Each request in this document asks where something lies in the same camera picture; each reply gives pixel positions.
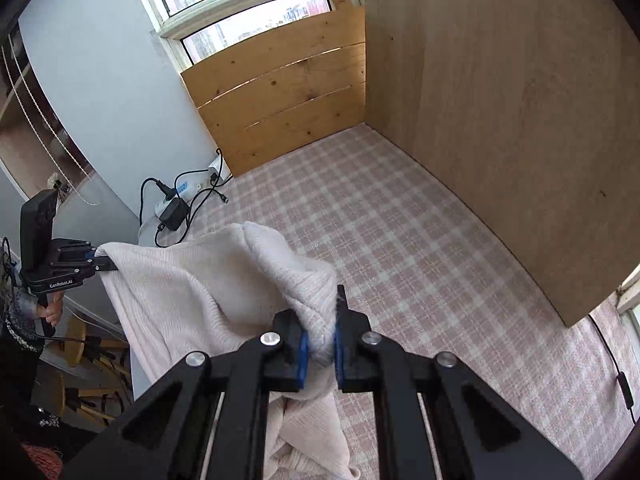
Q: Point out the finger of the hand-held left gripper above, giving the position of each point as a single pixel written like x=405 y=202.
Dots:
x=102 y=264
x=70 y=247

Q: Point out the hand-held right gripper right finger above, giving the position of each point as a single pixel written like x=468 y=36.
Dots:
x=339 y=357

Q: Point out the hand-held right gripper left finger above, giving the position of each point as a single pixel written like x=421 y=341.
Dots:
x=301 y=360

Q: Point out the white knit sweater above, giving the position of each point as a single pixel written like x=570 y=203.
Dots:
x=200 y=280

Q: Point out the person's left forearm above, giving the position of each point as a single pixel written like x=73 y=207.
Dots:
x=17 y=327

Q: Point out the person's left hand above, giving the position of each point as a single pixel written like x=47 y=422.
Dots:
x=50 y=311

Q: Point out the wooden stool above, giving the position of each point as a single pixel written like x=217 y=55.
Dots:
x=75 y=335

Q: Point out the black power adapter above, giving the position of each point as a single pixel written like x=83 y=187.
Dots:
x=174 y=214

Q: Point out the white power strip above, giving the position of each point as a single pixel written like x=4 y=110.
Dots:
x=186 y=187

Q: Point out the pink plaid bed sheet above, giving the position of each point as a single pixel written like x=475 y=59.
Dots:
x=400 y=260

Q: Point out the white charger plug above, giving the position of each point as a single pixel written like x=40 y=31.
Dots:
x=215 y=165

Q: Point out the wooden plank headboard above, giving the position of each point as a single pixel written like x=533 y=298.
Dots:
x=280 y=90

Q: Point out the wooden wardrobe panel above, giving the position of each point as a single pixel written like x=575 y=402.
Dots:
x=500 y=110

